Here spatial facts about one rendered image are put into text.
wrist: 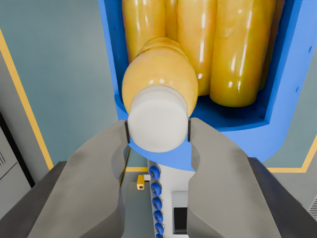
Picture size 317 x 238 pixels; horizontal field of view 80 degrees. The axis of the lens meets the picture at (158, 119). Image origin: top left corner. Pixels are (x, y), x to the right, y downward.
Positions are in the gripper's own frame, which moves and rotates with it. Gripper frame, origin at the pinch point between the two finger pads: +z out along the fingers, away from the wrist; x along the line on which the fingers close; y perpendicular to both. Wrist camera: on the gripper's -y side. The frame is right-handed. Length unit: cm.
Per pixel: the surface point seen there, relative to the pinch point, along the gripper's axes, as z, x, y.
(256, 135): 7.4, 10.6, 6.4
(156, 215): 33, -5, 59
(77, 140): 131, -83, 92
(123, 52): 24.8, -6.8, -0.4
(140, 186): 36, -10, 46
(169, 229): 38, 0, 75
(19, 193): 108, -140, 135
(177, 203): 33, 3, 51
